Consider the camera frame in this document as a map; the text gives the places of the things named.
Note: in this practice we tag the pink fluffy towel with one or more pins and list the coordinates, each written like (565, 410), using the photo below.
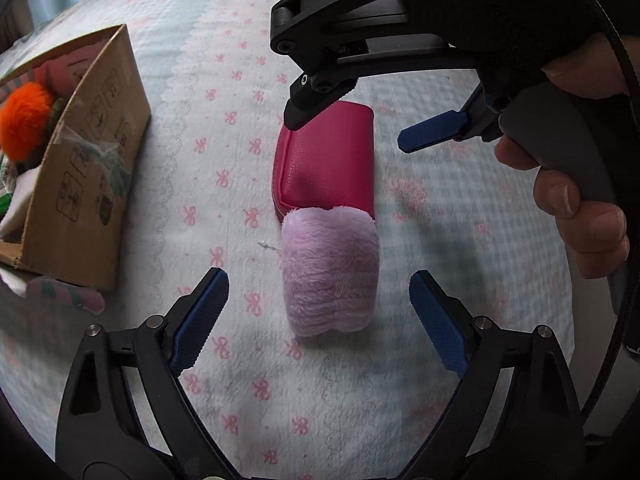
(330, 270)

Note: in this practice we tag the magenta leather pouch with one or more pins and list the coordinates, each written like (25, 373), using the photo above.
(330, 160)

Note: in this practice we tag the orange fluffy pompom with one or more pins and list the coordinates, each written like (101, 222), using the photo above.
(25, 115)

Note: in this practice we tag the person's right hand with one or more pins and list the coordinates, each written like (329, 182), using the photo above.
(590, 240)

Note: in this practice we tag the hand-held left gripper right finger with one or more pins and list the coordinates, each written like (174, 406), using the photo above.
(440, 325)

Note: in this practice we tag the white cloth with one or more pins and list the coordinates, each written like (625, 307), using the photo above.
(20, 200)

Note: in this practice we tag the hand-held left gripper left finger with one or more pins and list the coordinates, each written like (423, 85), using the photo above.
(200, 325)

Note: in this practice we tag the cardboard box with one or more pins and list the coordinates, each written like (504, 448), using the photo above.
(100, 170)

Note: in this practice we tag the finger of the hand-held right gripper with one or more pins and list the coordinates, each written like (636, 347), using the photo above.
(432, 131)
(315, 102)

